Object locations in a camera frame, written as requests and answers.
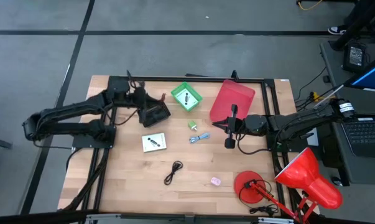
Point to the black slotted plastic basket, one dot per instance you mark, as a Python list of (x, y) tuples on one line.
[(162, 122)]

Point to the translucent red-pink plastic bin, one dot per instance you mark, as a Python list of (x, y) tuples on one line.
[(234, 93)]

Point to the person's shoe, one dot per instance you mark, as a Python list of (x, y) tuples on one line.
[(336, 30)]

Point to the silver camera mount bar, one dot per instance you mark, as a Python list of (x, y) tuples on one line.
[(268, 221)]

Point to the black power brick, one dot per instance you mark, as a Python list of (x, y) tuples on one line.
[(355, 57)]

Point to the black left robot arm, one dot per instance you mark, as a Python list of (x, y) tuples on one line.
[(66, 109)]

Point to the black aluminium table frame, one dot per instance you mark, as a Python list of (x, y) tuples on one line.
[(190, 78)]

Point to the monitor with blue screen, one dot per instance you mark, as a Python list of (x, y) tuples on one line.
[(373, 74)]

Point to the pink earbuds case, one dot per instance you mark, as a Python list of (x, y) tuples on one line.
[(215, 181)]

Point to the white adapter product box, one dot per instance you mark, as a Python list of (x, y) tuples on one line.
[(186, 97), (154, 143)]

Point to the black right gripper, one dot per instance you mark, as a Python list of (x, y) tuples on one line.
[(240, 127)]

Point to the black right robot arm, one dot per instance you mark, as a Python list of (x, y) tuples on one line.
[(299, 123)]

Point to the green slotted plastic basket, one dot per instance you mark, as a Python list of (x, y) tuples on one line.
[(192, 91)]

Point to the thin white rod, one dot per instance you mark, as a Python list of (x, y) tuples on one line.
[(330, 96)]

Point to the red desk lamp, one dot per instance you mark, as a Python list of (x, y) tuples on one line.
[(308, 180)]

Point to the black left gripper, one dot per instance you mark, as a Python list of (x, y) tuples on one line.
[(142, 105)]

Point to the green USB wall charger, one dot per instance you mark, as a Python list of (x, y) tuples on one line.
[(192, 125)]

